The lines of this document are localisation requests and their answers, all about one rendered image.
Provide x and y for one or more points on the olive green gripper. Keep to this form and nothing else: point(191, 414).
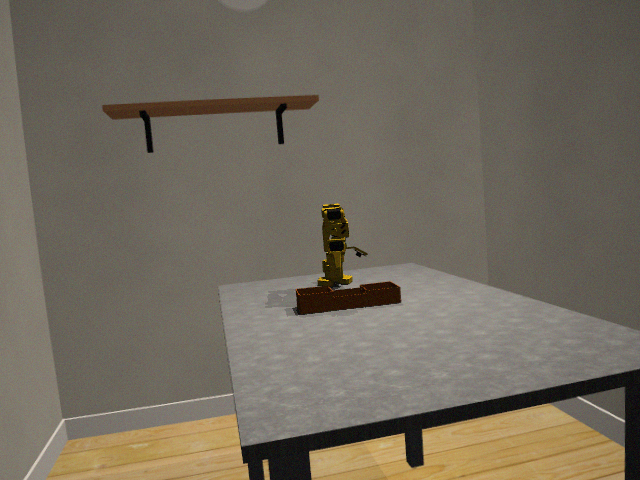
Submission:
point(336, 247)

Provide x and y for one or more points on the orange three-compartment bin rack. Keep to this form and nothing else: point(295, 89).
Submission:
point(320, 299)

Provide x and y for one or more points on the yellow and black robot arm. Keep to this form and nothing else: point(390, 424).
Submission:
point(335, 224)

